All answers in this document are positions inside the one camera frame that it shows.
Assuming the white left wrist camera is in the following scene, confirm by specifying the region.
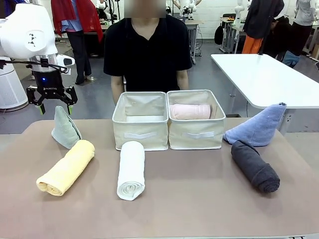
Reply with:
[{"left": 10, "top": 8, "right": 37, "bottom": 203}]
[{"left": 55, "top": 54, "right": 76, "bottom": 75}]

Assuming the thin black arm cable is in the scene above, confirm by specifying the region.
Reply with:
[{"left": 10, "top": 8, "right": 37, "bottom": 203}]
[{"left": 0, "top": 58, "right": 69, "bottom": 73}]

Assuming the yellow towel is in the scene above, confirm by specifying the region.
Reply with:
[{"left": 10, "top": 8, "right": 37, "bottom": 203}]
[{"left": 36, "top": 139, "right": 96, "bottom": 197}]

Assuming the background workbench with items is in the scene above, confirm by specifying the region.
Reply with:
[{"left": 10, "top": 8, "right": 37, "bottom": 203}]
[{"left": 219, "top": 13, "right": 247, "bottom": 54}]

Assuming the white table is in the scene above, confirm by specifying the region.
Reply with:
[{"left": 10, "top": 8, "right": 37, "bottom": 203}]
[{"left": 210, "top": 53, "right": 319, "bottom": 134}]

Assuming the white rolled towel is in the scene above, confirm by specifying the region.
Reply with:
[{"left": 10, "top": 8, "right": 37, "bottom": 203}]
[{"left": 116, "top": 140, "right": 146, "bottom": 201}]

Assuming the dark grey towel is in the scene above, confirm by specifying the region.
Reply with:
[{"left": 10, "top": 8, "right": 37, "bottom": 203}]
[{"left": 230, "top": 139, "right": 281, "bottom": 194}]

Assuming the seated person in dark clothes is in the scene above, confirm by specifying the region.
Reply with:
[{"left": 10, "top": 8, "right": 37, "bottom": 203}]
[{"left": 263, "top": 16, "right": 299, "bottom": 66}]

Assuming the person in black shirt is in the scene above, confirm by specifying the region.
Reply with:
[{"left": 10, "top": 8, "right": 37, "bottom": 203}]
[{"left": 103, "top": 0, "right": 193, "bottom": 93}]

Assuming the person in grey top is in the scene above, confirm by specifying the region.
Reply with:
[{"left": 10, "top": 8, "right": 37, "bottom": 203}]
[{"left": 290, "top": 0, "right": 318, "bottom": 58}]

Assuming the black hanging bag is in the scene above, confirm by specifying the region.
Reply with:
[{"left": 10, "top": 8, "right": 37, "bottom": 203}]
[{"left": 214, "top": 24, "right": 225, "bottom": 46}]

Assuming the person's left forearm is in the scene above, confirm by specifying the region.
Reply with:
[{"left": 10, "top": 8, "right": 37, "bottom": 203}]
[{"left": 175, "top": 69, "right": 189, "bottom": 91}]

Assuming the person's right forearm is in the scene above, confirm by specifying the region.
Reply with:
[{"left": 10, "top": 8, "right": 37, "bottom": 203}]
[{"left": 110, "top": 74, "right": 126, "bottom": 106}]

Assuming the beige fabric storage box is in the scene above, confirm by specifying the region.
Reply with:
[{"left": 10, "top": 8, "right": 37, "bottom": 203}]
[
  {"left": 112, "top": 91, "right": 170, "bottom": 152},
  {"left": 165, "top": 89, "right": 227, "bottom": 151}
]

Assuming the person with red shawl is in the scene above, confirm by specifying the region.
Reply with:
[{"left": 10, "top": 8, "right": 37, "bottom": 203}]
[{"left": 50, "top": 0, "right": 104, "bottom": 86}]

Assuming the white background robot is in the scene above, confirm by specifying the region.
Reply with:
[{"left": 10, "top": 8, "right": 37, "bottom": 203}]
[{"left": 173, "top": 0, "right": 201, "bottom": 20}]

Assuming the white air purifier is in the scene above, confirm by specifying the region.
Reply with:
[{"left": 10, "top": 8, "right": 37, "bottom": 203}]
[{"left": 0, "top": 58, "right": 29, "bottom": 111}]

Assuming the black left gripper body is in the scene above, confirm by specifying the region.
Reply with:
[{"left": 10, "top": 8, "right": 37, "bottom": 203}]
[{"left": 30, "top": 70, "right": 70, "bottom": 100}]

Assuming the grey-green cone towel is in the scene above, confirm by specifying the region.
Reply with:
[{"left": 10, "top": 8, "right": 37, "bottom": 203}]
[{"left": 51, "top": 105, "right": 83, "bottom": 150}]

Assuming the person in orange trousers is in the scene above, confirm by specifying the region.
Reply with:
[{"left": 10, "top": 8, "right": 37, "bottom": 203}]
[{"left": 241, "top": 0, "right": 285, "bottom": 55}]

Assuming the pink rolled towel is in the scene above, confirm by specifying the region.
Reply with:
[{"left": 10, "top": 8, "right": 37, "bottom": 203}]
[{"left": 169, "top": 104, "right": 212, "bottom": 120}]

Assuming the blue cone towel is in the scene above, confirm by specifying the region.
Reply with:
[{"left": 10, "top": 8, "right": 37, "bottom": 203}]
[{"left": 222, "top": 102, "right": 288, "bottom": 148}]

